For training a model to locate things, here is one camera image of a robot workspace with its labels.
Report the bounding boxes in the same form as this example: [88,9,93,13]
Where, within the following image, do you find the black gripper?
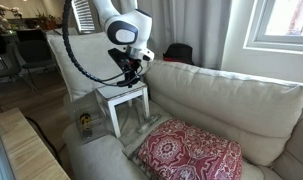
[121,58,143,85]

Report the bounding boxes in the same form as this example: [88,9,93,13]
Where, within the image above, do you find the black remote control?
[116,79,139,89]

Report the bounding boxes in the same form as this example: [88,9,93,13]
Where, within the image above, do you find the large beige pillow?
[46,31,126,102]

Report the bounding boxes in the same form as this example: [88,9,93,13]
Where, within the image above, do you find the small white side table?
[94,80,151,139]

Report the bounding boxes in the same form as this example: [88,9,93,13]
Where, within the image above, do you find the clear plastic bottle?
[137,113,163,135]

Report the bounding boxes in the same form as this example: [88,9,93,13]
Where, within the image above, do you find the clear plastic box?
[68,95,113,145]

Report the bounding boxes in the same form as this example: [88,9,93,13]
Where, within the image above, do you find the black hat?
[162,43,196,66]

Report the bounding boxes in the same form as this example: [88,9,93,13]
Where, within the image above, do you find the yellow black power tool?
[78,113,93,139]

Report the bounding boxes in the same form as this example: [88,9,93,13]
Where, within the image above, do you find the light grey curtain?
[110,0,233,71]

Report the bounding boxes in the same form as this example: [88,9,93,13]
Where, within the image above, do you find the beige sofa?
[62,59,303,180]

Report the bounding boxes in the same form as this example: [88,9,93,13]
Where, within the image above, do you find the potted plant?
[34,12,59,32]

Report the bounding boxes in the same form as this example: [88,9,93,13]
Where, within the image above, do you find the light wooden table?
[0,107,72,180]

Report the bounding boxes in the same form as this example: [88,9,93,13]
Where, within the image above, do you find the white skeleton model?
[0,3,24,32]

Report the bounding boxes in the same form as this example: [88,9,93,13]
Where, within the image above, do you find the white framed window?
[243,0,303,53]

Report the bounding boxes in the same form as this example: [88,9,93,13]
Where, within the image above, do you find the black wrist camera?
[107,48,133,70]

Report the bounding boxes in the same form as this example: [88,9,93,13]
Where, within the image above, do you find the black floor cable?
[24,115,63,165]

